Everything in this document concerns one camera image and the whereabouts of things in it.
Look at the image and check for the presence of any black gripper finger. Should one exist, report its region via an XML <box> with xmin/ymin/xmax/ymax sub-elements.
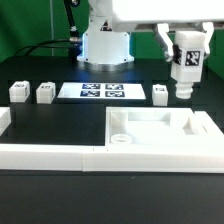
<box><xmin>154</xmin><ymin>23</ymin><xmax>174</xmax><ymax>62</ymax></box>
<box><xmin>202</xmin><ymin>22</ymin><xmax>214</xmax><ymax>58</ymax></box>

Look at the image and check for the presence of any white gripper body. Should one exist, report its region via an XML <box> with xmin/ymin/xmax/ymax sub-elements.
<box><xmin>111</xmin><ymin>0</ymin><xmax>224</xmax><ymax>24</ymax></box>

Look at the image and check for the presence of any white square tabletop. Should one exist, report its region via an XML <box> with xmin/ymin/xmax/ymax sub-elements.
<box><xmin>105</xmin><ymin>107</ymin><xmax>206</xmax><ymax>145</ymax></box>

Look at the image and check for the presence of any white AprilTag base sheet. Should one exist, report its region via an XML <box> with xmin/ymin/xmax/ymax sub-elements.
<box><xmin>58</xmin><ymin>82</ymin><xmax>145</xmax><ymax>100</ymax></box>

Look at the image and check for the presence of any white U-shaped fence obstacle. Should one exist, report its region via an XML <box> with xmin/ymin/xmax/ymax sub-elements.
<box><xmin>0</xmin><ymin>111</ymin><xmax>224</xmax><ymax>173</ymax></box>

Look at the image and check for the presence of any black cable bundle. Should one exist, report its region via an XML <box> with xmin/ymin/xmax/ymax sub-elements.
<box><xmin>13</xmin><ymin>0</ymin><xmax>83</xmax><ymax>64</ymax></box>

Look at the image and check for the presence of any white hanging cable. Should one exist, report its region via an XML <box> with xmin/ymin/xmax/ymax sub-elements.
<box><xmin>49</xmin><ymin>0</ymin><xmax>55</xmax><ymax>57</ymax></box>

